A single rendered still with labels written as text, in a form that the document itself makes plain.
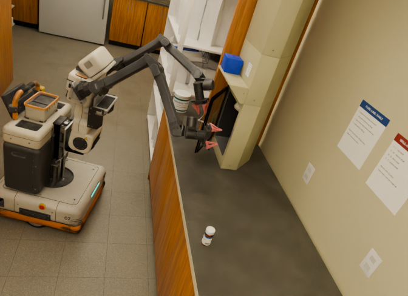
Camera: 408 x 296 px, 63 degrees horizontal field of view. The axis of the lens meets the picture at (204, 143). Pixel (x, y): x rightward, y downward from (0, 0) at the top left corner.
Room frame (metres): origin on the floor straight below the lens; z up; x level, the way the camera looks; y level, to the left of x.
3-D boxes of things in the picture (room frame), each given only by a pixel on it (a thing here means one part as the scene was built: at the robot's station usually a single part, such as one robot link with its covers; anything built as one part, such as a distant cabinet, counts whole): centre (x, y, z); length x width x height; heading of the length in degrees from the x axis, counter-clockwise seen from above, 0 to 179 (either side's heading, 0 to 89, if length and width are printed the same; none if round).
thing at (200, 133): (1.67, 0.03, 1.21); 0.07 x 0.07 x 0.10; 20
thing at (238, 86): (1.96, -0.04, 1.46); 0.32 x 0.11 x 0.10; 19
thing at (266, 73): (2.02, -0.22, 1.32); 0.32 x 0.25 x 0.77; 19
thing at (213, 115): (1.97, 0.00, 1.19); 0.30 x 0.01 x 0.40; 166
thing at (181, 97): (2.48, 0.28, 1.01); 0.13 x 0.13 x 0.15
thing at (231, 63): (2.04, -0.02, 1.55); 0.10 x 0.10 x 0.09; 19
